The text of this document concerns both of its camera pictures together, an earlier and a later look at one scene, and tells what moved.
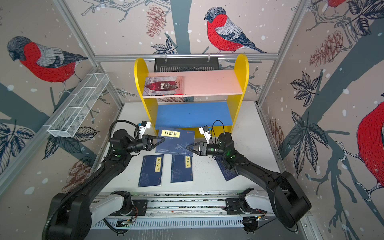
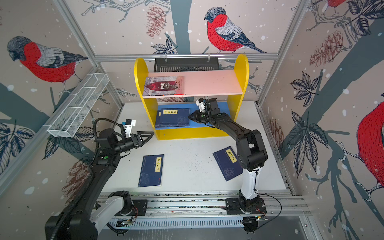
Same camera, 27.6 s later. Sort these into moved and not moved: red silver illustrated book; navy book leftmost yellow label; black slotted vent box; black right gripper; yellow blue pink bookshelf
Moved: black right gripper
Not moved: navy book leftmost yellow label; yellow blue pink bookshelf; red silver illustrated book; black slotted vent box
